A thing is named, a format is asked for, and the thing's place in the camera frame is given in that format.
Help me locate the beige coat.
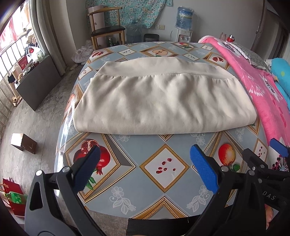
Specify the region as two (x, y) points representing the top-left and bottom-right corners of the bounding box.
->
(73, 58), (257, 135)

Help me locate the red paper bag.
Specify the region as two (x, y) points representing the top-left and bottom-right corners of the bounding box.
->
(1, 178), (27, 217)

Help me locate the pink floral blanket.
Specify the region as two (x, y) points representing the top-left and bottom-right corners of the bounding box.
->
(199, 35), (289, 171)

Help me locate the brown cardboard box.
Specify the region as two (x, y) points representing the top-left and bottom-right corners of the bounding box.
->
(10, 133), (37, 154)

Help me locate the blue cartoon pillow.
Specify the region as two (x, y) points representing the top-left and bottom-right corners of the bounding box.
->
(265, 58), (290, 109)

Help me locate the grey lace pillow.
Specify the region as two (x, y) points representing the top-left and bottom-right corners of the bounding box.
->
(229, 42), (270, 72)

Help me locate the red lighter bottle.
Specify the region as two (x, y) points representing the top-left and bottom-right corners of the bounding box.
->
(226, 34), (235, 42)

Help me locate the pink small bottle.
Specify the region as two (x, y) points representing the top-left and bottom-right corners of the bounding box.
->
(219, 32), (227, 41)

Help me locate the dark grey low cabinet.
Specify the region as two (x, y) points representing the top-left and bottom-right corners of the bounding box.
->
(16, 56), (61, 111)

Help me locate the white water dispenser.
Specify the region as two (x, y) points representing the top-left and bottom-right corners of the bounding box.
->
(175, 29), (192, 43)

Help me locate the white plastic bag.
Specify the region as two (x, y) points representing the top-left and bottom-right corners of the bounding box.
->
(71, 40), (94, 64)

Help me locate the blue water jug on dispenser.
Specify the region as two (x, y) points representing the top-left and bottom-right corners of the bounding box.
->
(175, 6), (195, 31)

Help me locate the green can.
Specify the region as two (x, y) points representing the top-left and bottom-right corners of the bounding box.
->
(108, 37), (113, 47)

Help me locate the black trash bin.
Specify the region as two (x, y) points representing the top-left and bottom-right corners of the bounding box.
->
(144, 33), (160, 42)

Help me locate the wooden chair dark seat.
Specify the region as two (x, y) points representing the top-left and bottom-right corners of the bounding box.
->
(88, 7), (125, 50)

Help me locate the grey curtain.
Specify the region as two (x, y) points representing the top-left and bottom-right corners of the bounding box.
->
(28, 1), (90, 75)

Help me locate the empty water jug on floor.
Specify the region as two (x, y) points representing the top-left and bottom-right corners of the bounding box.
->
(125, 20), (142, 44)

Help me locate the teal floral hanging cloth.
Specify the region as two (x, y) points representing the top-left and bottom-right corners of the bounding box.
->
(86, 0), (173, 29)

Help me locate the wall power socket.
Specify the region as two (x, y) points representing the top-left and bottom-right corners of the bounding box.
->
(154, 25), (165, 30)

